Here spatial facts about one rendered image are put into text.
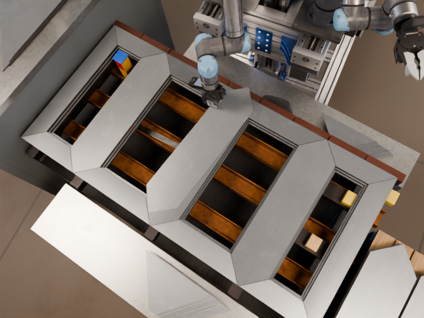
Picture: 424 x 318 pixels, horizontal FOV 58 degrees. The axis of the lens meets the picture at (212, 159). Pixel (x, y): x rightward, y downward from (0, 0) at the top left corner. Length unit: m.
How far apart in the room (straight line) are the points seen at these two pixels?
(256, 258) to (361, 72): 1.79
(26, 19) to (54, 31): 0.14
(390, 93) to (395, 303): 1.66
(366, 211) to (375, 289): 0.31
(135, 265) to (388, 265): 1.06
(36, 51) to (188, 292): 1.27
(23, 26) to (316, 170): 1.48
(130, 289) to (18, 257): 1.25
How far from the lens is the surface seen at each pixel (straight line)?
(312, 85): 2.61
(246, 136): 1.93
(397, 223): 2.68
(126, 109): 1.89
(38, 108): 2.08
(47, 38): 1.99
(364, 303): 1.69
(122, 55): 2.00
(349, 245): 1.68
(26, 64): 1.96
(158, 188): 1.71
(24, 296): 2.84
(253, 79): 2.08
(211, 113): 1.80
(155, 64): 1.97
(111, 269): 1.82
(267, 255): 1.63
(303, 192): 1.69
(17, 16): 2.11
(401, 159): 2.03
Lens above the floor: 2.48
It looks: 71 degrees down
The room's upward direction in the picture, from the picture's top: 14 degrees counter-clockwise
